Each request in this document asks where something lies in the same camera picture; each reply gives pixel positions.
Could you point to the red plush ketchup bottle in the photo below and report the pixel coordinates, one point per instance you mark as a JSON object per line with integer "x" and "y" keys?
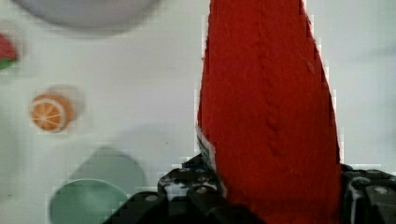
{"x": 265, "y": 114}

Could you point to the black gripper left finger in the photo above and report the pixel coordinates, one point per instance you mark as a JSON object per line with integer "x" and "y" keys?
{"x": 189, "y": 194}

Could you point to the orange toy half slice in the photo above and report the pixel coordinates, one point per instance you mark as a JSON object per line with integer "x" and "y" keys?
{"x": 51, "y": 112}

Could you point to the green cup with handle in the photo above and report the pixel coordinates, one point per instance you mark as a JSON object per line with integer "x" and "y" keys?
{"x": 97, "y": 189}

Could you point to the red toy strawberry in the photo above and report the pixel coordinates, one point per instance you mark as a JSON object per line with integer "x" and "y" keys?
{"x": 8, "y": 52}

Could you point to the grey round plate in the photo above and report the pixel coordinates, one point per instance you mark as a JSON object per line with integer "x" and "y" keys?
{"x": 86, "y": 14}

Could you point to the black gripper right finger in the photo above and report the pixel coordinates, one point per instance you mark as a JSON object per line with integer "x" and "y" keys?
{"x": 369, "y": 196}

